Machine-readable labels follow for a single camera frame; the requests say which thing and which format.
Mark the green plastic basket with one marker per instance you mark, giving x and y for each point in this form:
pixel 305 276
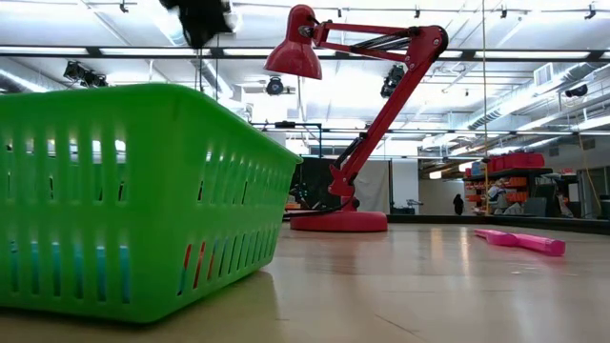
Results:
pixel 152 119

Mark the red highlighter marker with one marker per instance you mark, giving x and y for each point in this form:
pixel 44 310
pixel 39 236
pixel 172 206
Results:
pixel 187 257

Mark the red desk lamp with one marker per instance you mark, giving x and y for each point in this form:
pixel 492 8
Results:
pixel 338 221

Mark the blue highlighter marker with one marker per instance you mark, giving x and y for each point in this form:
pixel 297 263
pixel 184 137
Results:
pixel 101 271

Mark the black ceiling spotlight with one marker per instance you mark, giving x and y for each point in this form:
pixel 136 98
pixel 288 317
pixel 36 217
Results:
pixel 393 81
pixel 274 86

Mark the black cabinet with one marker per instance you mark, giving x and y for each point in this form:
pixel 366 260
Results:
pixel 310 181

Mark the white panel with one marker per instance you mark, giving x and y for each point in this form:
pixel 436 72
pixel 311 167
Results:
pixel 374 186

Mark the person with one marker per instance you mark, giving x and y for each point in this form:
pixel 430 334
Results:
pixel 458 205

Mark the black ceiling cylinder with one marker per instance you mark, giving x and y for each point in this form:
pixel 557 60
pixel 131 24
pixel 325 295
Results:
pixel 576 90

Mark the black aluminium table frame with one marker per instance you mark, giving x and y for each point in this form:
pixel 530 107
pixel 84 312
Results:
pixel 419 219

